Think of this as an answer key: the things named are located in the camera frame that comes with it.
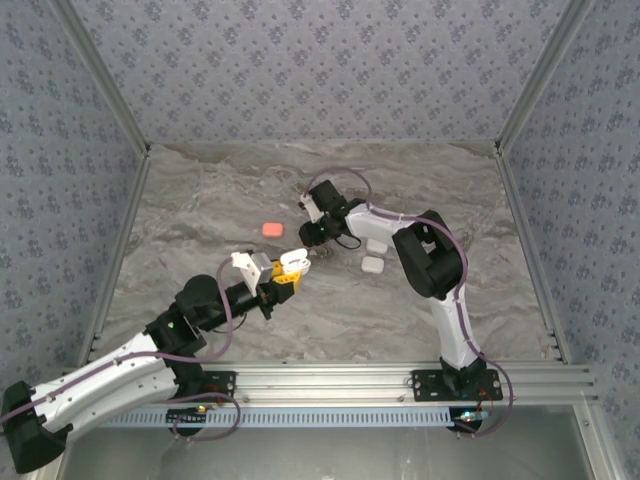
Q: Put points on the white earbud charging case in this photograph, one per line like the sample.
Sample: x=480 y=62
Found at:
x=295 y=260
x=375 y=246
x=371 y=264

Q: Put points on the orange earbud charging case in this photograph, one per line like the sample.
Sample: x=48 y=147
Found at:
x=272 y=229

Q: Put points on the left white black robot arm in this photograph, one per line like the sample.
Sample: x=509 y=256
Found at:
x=100 y=380

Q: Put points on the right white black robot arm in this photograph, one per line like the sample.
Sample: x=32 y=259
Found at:
x=370 y=225

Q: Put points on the small circuit board with LED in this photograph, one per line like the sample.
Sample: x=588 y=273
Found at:
x=470 y=417
x=192 y=412

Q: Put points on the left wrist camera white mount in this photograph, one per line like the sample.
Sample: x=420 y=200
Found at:
x=260 y=265

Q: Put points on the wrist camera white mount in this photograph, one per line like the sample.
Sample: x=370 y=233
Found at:
x=260 y=265
x=311 y=210

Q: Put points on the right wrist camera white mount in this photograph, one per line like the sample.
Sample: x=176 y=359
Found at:
x=311 y=210

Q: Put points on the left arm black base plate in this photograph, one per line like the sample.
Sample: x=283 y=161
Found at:
x=227 y=378

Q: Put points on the aluminium side rail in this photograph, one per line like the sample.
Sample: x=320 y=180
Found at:
x=118 y=250
x=529 y=250

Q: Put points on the aluminium mounting rail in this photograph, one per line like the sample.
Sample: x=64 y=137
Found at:
x=325 y=382

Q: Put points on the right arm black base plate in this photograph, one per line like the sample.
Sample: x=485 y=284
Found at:
x=425 y=390

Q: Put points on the aluminium frame post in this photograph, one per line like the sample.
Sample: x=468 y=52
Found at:
x=541 y=75
x=104 y=75

